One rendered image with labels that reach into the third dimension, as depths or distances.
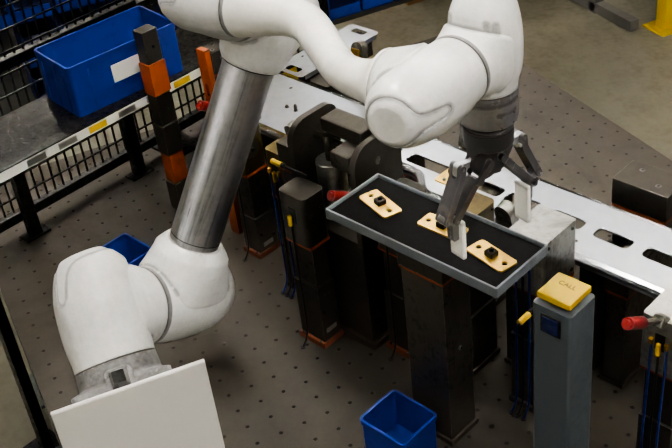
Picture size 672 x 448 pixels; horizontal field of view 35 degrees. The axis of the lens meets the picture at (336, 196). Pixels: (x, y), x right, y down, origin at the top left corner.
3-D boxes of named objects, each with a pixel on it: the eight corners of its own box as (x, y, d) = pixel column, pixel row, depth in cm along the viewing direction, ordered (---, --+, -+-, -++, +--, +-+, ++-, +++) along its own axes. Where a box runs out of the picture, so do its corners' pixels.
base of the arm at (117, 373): (70, 405, 185) (60, 374, 186) (80, 411, 206) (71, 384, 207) (172, 369, 189) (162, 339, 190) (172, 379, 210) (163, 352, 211)
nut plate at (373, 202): (402, 211, 186) (402, 205, 185) (384, 219, 184) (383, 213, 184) (376, 190, 192) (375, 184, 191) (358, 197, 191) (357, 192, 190)
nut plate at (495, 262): (518, 263, 171) (518, 257, 170) (500, 273, 169) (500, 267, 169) (482, 240, 177) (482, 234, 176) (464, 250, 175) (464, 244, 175)
